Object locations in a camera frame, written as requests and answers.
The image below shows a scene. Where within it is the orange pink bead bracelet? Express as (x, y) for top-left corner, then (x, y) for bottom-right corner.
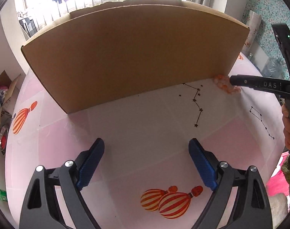
(213, 74), (242, 95)

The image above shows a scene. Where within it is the person's right hand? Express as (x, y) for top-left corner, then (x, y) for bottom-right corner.
(282, 104), (290, 150)

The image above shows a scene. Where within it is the pink patterned table cover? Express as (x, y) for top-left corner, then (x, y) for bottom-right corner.
(5, 71), (284, 228)

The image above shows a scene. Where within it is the rolled paper poster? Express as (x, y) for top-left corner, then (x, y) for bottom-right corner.
(242, 10), (261, 56)

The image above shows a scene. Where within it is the green plastic bottle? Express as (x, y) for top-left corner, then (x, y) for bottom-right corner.
(0, 189), (7, 201)

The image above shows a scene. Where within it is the small cardboard box with clutter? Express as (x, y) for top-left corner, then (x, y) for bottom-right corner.
(0, 71), (20, 126)

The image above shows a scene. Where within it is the large open cardboard box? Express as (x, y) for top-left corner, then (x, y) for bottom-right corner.
(21, 0), (250, 114)

